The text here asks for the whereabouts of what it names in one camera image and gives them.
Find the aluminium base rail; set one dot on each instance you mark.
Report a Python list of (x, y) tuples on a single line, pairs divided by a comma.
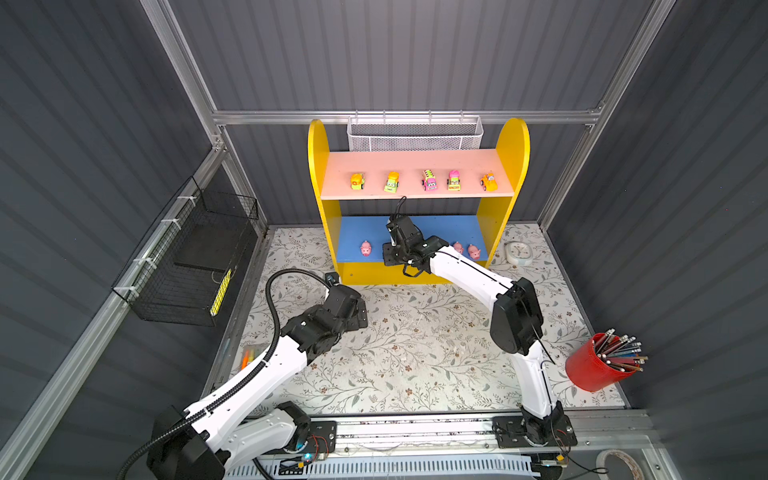
[(435, 434)]

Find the marker pen pack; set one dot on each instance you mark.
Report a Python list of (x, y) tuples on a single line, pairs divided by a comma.
[(248, 356)]

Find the yellow shelf pink blue boards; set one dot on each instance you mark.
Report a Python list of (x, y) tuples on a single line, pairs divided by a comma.
[(350, 217)]

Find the white wire mesh basket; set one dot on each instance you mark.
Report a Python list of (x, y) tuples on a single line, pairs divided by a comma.
[(378, 135)]

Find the black wire basket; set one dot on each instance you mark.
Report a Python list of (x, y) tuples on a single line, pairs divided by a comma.
[(174, 278)]

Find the orange toy car green base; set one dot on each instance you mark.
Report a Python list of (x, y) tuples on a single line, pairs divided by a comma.
[(357, 181)]

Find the red cup holder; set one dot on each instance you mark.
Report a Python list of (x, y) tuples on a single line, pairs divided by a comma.
[(586, 371)]

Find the white tape roll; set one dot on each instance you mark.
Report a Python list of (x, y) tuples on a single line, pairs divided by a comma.
[(618, 464)]

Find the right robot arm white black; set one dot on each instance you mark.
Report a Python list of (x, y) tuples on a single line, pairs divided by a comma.
[(515, 326)]

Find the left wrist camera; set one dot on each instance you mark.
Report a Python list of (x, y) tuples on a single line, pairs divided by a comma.
[(332, 278)]

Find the white slotted cable duct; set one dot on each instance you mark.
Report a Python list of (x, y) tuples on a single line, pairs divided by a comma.
[(396, 467)]

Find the pink pig toy edge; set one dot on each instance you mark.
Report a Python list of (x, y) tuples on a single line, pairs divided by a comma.
[(366, 248)]

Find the green toy car orange top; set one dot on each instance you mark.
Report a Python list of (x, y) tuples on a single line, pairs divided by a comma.
[(392, 182)]

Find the pink truck green striped top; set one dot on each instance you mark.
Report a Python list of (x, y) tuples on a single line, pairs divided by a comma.
[(429, 182)]

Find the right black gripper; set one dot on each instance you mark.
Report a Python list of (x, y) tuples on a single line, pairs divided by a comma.
[(387, 253)]

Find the bundle of coloured pencils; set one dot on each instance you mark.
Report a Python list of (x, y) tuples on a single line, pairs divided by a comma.
[(620, 352)]

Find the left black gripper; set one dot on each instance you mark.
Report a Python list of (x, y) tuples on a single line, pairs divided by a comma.
[(356, 322)]

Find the green truck pink mixer drum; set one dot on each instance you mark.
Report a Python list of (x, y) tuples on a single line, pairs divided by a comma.
[(454, 181)]

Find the orange yellow toy car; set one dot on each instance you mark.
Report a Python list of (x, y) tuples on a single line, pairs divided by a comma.
[(489, 183)]

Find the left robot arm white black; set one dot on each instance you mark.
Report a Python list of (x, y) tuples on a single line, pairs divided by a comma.
[(240, 402)]

